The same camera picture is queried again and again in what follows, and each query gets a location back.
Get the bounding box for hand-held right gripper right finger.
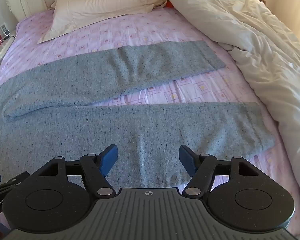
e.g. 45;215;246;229
179;145;263;197

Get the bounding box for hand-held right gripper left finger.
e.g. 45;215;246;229
37;144;119;197

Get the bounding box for grey knit pants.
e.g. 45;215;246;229
0;40;276;189

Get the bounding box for pink patterned bed sheet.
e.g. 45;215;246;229
0;6;300;232

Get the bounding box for white crumpled duvet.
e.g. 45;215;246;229
152;0;300;238

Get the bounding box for cream pillow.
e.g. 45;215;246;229
37;0;168;44

